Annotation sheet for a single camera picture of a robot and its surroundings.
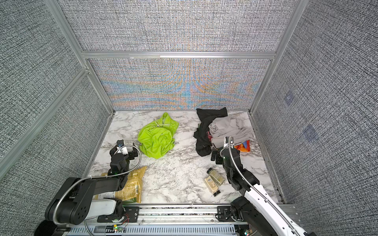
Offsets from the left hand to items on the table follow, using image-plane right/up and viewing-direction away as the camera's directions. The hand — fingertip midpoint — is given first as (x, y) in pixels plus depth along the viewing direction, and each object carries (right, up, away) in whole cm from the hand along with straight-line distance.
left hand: (123, 144), depth 87 cm
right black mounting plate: (+57, -33, -14) cm, 67 cm away
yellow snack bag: (+10, -23, -11) cm, 27 cm away
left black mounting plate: (+9, -33, -14) cm, 37 cm away
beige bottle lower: (+51, -21, -8) cm, 56 cm away
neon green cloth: (+19, +4, +5) cm, 20 cm away
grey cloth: (+72, +10, +10) cm, 73 cm away
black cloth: (+49, -1, +8) cm, 49 cm away
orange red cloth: (+75, -2, +5) cm, 75 cm away
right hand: (+57, -1, -9) cm, 57 cm away
